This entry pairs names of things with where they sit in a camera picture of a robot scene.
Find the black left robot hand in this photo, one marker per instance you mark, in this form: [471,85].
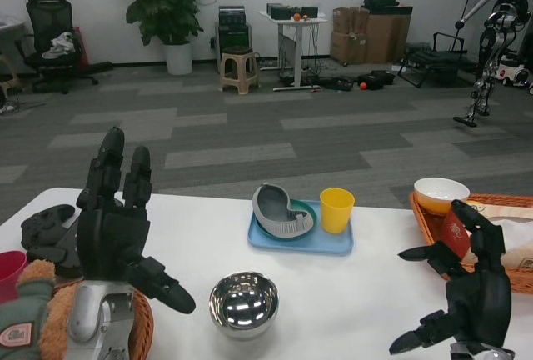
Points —
[110,243]

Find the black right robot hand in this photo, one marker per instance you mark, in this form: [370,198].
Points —
[479,306]

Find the shiny metal bowl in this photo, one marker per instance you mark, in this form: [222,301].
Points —
[243,306]

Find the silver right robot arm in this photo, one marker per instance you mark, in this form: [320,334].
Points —
[479,352]

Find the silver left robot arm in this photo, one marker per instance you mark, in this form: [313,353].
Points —
[96,326]

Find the white and orange bowl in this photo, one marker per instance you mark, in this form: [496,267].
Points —
[439,193]

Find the teal plastic bowl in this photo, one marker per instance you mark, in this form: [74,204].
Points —
[306,212]

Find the black game controller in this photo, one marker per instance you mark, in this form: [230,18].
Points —
[41,226]

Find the red snack packet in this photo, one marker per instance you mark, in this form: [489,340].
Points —
[456,235]

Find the beige paper bag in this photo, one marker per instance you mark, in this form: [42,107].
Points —
[518,231]

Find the round orange wicker basket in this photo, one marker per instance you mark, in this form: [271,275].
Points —
[143,326]

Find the rectangular orange wicker basket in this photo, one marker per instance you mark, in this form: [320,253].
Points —
[429,231]

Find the red plastic cup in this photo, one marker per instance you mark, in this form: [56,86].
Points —
[10,270]

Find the brown plush toy green outfit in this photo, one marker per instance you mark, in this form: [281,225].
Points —
[25,314]

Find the grey curved strainer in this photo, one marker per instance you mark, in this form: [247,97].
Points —
[270,208]

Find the yellow plastic cup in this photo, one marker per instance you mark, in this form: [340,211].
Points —
[336,216]

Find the light blue plastic tray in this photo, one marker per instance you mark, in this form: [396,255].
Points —
[300,245]

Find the white plant pot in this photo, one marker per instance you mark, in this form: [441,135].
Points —
[178,59]

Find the red board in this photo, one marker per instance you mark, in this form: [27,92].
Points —
[81,45]

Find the wooden stool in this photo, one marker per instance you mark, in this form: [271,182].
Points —
[8,68]

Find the white crumpled cloth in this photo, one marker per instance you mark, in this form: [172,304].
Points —
[60,45]

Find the beige plastic stool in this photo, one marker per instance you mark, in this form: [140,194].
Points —
[239,68]

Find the white toy car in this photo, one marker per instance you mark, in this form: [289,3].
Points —
[514,72]

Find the grey side desk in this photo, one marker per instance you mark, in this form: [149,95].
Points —
[8,28]

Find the black office chair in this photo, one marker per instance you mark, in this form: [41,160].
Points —
[46,14]

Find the black and green cabinet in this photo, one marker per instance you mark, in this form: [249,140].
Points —
[233,33]

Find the black case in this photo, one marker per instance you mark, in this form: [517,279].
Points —
[379,78]

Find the orange ball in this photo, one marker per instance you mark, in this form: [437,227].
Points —
[362,85]
[296,17]

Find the green and black tool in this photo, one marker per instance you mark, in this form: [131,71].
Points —
[337,84]

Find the white standing desk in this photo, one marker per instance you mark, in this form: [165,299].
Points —
[297,51]

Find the large cardboard box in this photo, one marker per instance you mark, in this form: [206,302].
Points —
[387,37]

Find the large black box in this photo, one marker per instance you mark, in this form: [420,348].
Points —
[279,11]

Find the silver and black humanoid robot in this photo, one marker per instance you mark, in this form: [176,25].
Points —
[506,14]

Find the stacked small cardboard boxes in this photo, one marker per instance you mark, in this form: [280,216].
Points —
[347,35]

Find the small black box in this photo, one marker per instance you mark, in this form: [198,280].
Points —
[308,11]

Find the black bag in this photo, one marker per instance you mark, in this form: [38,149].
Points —
[380,1]

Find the black folding frame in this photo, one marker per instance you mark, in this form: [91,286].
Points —
[435,60]

